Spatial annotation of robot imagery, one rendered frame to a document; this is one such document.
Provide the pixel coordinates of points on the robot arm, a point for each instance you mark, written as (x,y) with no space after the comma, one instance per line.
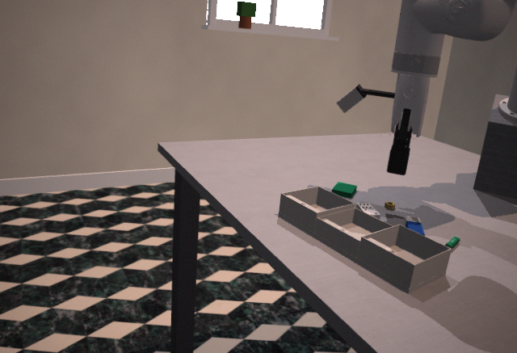
(421,30)

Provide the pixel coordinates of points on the blue and white eraser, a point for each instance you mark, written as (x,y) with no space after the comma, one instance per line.
(414,224)

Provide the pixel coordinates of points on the white domino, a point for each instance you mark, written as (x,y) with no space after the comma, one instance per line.
(368,209)

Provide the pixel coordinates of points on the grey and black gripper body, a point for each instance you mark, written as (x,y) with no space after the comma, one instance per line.
(418,86)

